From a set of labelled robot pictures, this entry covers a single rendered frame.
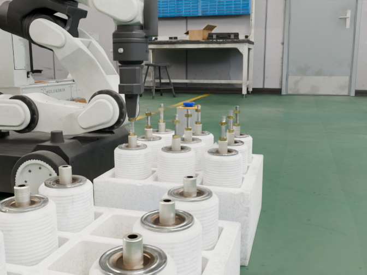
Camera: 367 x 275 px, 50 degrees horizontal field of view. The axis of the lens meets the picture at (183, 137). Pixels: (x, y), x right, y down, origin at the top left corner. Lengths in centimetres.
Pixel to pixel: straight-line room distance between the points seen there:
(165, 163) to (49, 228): 40
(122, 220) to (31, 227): 21
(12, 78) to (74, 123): 226
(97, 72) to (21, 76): 234
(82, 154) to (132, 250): 92
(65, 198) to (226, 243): 28
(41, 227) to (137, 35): 52
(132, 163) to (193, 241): 49
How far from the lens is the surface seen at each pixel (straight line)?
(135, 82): 96
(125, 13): 96
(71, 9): 145
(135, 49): 97
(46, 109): 151
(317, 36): 604
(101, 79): 138
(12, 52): 363
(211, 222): 65
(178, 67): 632
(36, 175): 129
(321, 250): 109
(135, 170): 100
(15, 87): 361
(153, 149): 110
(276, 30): 606
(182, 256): 53
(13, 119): 154
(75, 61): 141
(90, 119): 136
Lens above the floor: 47
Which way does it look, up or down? 11 degrees down
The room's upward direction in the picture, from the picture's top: straight up
